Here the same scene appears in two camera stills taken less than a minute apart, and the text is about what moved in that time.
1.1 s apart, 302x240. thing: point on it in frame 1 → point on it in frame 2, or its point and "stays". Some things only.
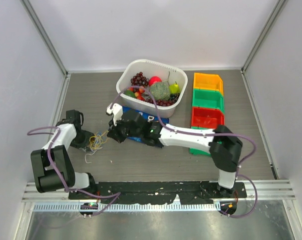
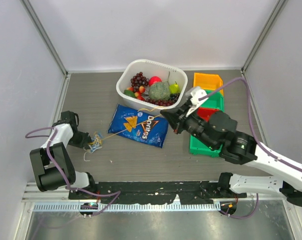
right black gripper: [114, 133] → [177, 120]
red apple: [154, 79] stays
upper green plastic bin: [208, 98] stays
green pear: [174, 88] stays
